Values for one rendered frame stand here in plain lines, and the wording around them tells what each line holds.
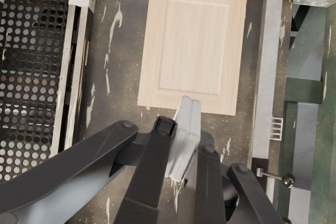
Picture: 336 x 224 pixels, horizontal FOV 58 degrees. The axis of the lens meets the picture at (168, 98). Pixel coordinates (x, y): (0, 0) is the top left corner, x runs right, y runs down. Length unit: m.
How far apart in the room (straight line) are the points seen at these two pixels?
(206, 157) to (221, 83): 0.83
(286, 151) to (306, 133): 2.14
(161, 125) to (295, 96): 0.96
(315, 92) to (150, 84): 0.55
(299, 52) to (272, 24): 0.39
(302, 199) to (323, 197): 2.83
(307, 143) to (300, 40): 2.15
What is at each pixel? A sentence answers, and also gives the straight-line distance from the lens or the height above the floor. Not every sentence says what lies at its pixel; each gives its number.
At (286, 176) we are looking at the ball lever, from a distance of 0.91.
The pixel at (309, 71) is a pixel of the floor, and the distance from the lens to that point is 2.62.
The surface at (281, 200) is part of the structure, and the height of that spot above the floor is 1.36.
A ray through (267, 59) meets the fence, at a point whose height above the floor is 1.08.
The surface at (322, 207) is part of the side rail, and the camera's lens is 1.12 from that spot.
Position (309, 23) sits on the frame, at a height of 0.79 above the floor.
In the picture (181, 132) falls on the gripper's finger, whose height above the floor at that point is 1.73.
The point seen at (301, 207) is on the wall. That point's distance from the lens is 3.87.
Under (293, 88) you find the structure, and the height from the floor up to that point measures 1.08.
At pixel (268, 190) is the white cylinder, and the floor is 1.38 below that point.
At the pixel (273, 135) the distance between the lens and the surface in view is 1.04.
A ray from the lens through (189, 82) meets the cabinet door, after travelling 0.97.
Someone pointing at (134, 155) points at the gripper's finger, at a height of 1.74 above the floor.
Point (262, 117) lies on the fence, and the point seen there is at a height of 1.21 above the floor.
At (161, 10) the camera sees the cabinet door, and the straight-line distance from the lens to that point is 1.01.
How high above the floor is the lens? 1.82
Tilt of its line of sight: 42 degrees down
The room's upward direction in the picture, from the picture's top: 174 degrees counter-clockwise
